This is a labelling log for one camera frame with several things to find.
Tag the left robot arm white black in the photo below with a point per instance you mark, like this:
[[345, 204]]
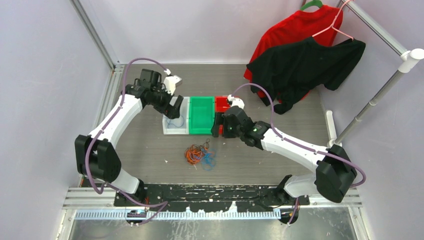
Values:
[[96, 155]]

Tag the red plastic bin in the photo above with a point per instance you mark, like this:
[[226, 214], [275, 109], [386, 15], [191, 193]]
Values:
[[221, 103]]

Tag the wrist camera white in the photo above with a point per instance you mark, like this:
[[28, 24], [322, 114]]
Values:
[[234, 101], [171, 82]]

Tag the white perforated cable duct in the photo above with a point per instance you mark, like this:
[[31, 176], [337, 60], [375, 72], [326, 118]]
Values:
[[127, 214]]

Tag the white plastic bin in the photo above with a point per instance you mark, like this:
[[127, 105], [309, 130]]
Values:
[[178, 126]]

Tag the green plastic bin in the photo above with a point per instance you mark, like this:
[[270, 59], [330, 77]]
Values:
[[201, 115]]

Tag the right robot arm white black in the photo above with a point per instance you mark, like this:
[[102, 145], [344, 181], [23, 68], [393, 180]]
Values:
[[332, 172]]

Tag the pink hanger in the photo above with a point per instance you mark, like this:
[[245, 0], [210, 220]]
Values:
[[331, 26]]

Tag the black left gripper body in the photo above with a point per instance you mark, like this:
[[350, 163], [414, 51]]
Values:
[[163, 105]]

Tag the metal clothes rack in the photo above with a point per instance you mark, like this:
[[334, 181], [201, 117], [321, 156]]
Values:
[[410, 58]]

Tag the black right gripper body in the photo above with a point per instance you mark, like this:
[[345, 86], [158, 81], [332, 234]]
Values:
[[228, 131]]

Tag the black t-shirt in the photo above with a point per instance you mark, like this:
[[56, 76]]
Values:
[[288, 72]]

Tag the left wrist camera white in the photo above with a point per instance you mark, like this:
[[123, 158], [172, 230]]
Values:
[[171, 82]]

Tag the green hanger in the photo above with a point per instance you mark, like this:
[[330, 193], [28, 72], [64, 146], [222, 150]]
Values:
[[311, 3]]

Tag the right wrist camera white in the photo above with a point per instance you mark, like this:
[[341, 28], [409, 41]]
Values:
[[234, 101]]

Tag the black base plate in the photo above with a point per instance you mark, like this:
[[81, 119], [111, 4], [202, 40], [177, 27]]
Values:
[[216, 198]]

